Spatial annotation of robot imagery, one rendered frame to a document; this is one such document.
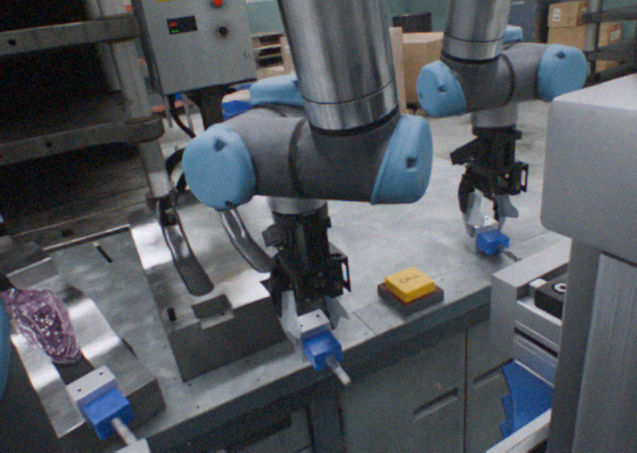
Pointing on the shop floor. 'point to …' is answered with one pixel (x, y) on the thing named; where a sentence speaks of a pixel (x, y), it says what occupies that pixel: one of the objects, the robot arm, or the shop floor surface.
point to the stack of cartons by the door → (569, 11)
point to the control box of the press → (194, 38)
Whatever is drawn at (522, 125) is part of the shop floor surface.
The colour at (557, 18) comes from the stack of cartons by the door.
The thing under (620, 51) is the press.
